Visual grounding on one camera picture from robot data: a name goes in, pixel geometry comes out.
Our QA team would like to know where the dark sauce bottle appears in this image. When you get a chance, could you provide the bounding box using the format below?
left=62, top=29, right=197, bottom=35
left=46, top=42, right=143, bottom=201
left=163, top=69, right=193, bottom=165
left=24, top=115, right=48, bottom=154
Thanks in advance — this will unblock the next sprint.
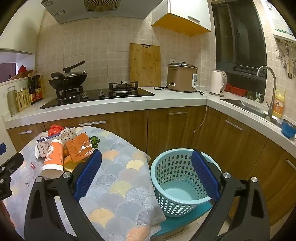
left=29, top=77, right=37, bottom=105
left=35, top=75, right=44, bottom=102

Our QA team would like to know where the blue stool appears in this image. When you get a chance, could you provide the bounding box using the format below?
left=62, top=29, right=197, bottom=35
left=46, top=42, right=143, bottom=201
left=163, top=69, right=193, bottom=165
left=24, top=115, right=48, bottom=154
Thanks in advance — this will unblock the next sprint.
left=151, top=199, right=213, bottom=238

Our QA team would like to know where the hanging kitchen utensil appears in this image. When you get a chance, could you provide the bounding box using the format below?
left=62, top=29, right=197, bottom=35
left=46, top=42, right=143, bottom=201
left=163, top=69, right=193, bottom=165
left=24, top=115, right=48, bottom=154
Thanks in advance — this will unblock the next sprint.
left=287, top=42, right=293, bottom=79

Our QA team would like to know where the black wok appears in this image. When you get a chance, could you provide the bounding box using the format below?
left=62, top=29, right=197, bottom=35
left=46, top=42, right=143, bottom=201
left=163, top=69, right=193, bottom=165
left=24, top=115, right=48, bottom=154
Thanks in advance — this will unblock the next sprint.
left=48, top=61, right=88, bottom=90

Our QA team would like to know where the red plastic bag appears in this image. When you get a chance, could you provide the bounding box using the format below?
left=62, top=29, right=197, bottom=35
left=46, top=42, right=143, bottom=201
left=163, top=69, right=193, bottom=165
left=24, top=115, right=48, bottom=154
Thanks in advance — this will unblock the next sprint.
left=47, top=124, right=64, bottom=137

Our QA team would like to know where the steel sink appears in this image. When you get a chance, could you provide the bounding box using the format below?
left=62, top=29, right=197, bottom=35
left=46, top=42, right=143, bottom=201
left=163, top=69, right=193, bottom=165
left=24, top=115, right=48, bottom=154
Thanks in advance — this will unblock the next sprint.
left=220, top=98, right=282, bottom=126

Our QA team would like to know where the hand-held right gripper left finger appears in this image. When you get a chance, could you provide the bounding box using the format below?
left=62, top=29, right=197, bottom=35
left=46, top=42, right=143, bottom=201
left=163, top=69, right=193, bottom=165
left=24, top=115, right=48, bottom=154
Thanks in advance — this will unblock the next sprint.
left=24, top=149, right=104, bottom=241

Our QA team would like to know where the teal plastic perforated basket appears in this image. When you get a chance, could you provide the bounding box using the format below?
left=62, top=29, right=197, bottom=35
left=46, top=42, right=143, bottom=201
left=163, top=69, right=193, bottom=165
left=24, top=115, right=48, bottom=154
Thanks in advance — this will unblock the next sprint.
left=150, top=148, right=222, bottom=218

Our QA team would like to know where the white dotted paper box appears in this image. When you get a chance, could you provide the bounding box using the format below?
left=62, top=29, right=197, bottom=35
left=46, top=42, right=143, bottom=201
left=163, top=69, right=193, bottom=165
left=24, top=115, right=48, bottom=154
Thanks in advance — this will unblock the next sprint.
left=60, top=127, right=77, bottom=144

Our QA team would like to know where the yellow dish soap bottle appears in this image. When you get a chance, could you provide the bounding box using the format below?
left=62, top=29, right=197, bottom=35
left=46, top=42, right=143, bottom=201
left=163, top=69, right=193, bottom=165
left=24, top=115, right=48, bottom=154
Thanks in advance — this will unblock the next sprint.
left=272, top=90, right=286, bottom=119

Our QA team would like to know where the green leafy vegetable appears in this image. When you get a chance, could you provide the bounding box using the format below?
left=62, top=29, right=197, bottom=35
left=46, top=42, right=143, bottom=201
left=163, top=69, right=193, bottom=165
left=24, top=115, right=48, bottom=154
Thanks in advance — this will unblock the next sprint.
left=89, top=136, right=101, bottom=149

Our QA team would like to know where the bamboo cutting board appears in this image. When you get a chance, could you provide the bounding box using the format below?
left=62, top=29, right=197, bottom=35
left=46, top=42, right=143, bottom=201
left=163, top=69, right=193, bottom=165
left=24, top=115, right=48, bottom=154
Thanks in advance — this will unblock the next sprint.
left=129, top=43, right=161, bottom=87

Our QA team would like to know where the fan-pattern printed tablecloth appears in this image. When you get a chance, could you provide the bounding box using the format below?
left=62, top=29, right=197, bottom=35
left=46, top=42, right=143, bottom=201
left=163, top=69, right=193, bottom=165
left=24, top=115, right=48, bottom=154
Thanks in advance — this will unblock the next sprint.
left=5, top=126, right=167, bottom=241

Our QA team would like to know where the blue bowl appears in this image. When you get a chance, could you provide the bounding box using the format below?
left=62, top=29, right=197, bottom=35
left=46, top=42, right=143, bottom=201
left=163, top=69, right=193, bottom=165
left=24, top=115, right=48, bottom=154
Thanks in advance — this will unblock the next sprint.
left=281, top=119, right=296, bottom=139

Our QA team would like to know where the orange and white paper cup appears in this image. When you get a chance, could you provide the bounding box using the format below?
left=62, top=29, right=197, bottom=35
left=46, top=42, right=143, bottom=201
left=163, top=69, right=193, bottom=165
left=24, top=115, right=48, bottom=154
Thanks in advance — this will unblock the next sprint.
left=42, top=139, right=65, bottom=179

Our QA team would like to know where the orange snack packet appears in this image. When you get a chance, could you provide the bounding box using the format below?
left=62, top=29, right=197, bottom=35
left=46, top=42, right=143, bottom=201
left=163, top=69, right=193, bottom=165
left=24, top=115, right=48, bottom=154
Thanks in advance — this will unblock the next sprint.
left=65, top=132, right=93, bottom=164

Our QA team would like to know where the black power cable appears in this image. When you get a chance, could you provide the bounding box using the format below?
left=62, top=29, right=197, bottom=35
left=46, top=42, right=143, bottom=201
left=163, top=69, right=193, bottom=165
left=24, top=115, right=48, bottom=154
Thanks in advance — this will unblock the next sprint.
left=154, top=83, right=176, bottom=91

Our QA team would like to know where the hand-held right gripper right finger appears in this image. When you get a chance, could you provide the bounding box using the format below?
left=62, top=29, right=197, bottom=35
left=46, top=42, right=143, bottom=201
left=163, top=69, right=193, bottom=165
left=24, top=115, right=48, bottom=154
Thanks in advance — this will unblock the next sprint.
left=191, top=149, right=271, bottom=241

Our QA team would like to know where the black glass gas stove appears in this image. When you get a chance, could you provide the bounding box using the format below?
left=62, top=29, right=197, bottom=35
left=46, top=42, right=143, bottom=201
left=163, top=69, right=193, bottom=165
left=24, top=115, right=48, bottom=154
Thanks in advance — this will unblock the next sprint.
left=39, top=81, right=155, bottom=110

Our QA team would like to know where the brown rice cooker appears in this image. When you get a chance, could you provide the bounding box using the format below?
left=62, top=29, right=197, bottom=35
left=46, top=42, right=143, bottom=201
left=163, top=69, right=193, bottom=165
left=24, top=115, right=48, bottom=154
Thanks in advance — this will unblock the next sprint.
left=167, top=61, right=199, bottom=93

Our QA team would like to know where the grey range hood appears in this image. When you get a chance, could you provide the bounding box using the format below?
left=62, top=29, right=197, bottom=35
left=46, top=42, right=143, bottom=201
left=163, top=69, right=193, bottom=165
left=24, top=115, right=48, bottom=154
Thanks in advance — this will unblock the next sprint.
left=41, top=0, right=170, bottom=25

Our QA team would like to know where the white electric kettle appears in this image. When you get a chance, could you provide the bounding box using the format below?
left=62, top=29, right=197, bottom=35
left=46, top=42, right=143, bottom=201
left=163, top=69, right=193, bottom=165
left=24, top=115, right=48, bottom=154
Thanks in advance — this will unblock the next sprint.
left=209, top=70, right=228, bottom=97

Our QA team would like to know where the white milk carton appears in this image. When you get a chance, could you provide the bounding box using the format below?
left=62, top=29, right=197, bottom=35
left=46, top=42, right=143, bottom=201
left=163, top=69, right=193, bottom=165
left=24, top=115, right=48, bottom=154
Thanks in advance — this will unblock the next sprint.
left=35, top=136, right=62, bottom=159

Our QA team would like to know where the white hanging cable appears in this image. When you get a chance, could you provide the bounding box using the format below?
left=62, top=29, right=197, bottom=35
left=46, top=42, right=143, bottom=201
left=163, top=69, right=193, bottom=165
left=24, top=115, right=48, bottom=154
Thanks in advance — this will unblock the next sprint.
left=194, top=90, right=208, bottom=133

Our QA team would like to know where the red plastic tray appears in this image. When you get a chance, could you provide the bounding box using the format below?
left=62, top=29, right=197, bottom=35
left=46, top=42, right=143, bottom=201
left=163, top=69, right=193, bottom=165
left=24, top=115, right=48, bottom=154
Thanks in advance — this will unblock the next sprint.
left=225, top=84, right=247, bottom=96

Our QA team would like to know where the white and yellow wall cabinet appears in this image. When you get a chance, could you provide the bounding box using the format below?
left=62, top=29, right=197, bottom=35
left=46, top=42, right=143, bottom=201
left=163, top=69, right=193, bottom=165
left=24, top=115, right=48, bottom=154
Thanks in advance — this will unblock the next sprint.
left=151, top=0, right=212, bottom=37

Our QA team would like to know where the steel kitchen faucet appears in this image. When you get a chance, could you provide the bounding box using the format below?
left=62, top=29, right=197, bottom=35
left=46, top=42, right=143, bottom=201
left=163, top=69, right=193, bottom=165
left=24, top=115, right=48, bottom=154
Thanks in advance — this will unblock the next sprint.
left=256, top=66, right=277, bottom=121

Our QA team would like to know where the yellow plastic holder basket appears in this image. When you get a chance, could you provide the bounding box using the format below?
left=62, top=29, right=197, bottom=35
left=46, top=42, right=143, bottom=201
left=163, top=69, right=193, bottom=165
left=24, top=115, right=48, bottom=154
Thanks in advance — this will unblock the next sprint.
left=16, top=89, right=31, bottom=112

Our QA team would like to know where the wok lid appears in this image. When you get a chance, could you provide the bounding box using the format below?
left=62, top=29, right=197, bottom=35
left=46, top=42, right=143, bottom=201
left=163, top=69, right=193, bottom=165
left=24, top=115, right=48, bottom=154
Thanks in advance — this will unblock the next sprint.
left=51, top=71, right=88, bottom=78

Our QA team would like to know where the white water heater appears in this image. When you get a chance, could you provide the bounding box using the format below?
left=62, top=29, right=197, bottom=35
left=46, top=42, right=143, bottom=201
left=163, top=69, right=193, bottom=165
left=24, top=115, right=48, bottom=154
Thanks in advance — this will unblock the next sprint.
left=266, top=0, right=296, bottom=36

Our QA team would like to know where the dark kitchen window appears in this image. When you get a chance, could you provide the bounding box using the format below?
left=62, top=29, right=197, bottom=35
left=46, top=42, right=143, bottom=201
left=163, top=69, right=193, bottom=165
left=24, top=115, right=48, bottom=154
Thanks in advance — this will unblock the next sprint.
left=211, top=0, right=267, bottom=80

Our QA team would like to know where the grey canister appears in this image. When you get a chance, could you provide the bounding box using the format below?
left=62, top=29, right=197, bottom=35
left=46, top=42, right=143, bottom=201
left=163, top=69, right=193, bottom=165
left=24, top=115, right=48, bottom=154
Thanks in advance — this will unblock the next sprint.
left=7, top=86, right=19, bottom=117

